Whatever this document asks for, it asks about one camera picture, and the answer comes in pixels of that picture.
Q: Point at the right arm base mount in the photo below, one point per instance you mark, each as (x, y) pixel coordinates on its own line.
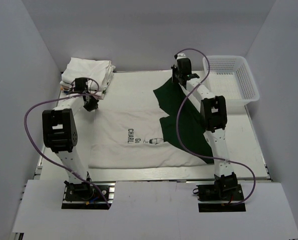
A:
(218, 198)

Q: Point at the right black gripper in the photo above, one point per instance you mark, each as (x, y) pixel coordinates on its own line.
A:
(175, 68)

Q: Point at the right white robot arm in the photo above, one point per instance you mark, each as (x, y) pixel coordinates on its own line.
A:
(214, 115)

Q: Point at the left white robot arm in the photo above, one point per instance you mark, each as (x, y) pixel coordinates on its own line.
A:
(59, 128)

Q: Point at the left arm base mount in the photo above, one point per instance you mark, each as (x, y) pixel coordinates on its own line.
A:
(80, 196)

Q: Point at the white t-shirt stack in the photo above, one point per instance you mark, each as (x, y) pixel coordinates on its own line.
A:
(102, 71)

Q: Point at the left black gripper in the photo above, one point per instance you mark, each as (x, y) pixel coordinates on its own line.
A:
(93, 105)

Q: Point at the white plastic mesh basket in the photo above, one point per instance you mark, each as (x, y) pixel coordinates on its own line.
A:
(231, 77)

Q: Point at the white green Charlie Brown t-shirt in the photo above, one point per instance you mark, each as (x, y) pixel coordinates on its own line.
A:
(169, 135)

